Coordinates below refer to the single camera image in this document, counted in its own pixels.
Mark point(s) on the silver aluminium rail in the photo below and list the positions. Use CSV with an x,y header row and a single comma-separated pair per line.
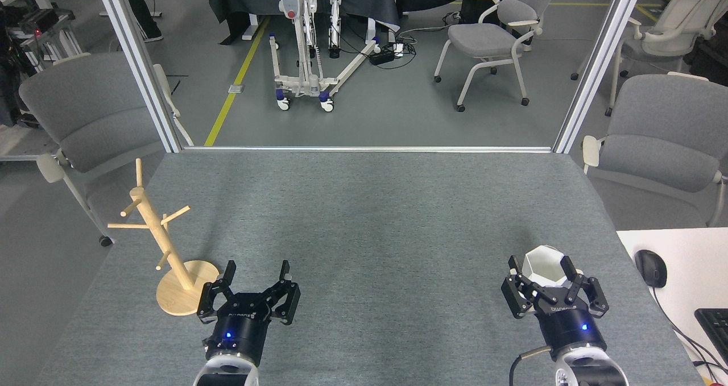
x,y
369,149

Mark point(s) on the grey floor outlet plate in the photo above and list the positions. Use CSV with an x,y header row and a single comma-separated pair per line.
x,y
236,88

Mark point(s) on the white desk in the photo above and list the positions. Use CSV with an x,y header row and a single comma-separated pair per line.
x,y
694,261

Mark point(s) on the wooden cup rack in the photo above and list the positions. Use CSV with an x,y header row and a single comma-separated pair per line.
x,y
182,295

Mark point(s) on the silver aluminium post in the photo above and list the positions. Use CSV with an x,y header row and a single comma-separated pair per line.
x,y
139,62
597,67

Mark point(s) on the black power strip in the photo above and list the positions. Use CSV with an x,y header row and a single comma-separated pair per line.
x,y
384,55

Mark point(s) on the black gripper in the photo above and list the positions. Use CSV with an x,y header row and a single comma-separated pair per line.
x,y
571,323
242,326

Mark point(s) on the grey office chair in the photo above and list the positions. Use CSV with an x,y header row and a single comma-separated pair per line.
x,y
665,136
665,42
96,119
483,36

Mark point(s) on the dark equipment rack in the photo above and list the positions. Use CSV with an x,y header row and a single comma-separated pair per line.
x,y
40,28

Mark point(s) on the black keyboard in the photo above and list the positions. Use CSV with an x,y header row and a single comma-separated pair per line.
x,y
716,329

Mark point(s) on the person's legs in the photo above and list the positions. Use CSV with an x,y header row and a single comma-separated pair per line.
x,y
142,16

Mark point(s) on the white stand on wheels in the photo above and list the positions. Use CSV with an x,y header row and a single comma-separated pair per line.
x,y
310,82

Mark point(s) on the white faceted cup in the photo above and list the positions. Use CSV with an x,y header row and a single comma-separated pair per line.
x,y
543,264

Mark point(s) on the black computer mouse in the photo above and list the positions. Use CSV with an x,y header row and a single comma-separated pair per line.
x,y
651,268

